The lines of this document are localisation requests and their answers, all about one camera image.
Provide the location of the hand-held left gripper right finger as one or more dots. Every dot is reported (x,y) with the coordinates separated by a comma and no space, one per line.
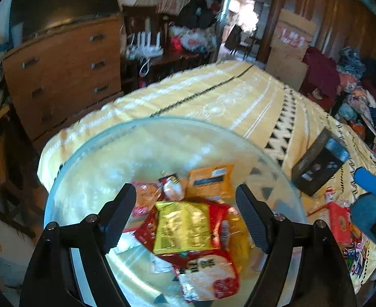
(251,218)

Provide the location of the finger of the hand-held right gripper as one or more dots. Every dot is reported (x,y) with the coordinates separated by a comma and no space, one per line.
(365,211)
(372,183)

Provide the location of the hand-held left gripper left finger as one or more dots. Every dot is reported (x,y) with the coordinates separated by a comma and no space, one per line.
(121,218)

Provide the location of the spread of mixed snacks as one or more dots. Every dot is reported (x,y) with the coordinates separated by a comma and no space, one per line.
(338,224)

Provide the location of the clear glass bowl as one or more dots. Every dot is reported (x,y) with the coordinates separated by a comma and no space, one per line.
(111,166)

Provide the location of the heap of snack packets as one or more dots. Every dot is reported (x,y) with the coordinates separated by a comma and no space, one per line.
(181,227)

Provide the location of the tall black product box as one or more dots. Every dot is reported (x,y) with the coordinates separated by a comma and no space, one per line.
(319,169)

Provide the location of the pile of clothes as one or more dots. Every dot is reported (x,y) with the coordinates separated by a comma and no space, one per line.
(360,83)

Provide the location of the maroon cloth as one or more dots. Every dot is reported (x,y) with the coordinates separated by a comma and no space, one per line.
(320,70)

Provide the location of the wooden dresser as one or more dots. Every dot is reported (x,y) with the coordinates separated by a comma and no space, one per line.
(63,70)

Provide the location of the dark wooden desk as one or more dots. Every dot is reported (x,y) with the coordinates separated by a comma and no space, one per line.
(175,64)

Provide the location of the white router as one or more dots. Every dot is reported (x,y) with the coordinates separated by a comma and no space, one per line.
(143,49)

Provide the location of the red-printed cardboard box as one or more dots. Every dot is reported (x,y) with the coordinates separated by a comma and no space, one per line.
(293,32)

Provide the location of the wooden wardrobe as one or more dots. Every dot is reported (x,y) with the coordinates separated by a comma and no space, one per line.
(335,12)

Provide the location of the dark chair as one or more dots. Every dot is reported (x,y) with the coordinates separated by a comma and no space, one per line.
(236,40)

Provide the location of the plastic shopping bags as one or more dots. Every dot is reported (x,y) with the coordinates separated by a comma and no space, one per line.
(191,40)

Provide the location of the black bag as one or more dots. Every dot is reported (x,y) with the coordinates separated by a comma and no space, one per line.
(196,11)

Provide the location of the black television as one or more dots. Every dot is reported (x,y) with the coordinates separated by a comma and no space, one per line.
(63,6)

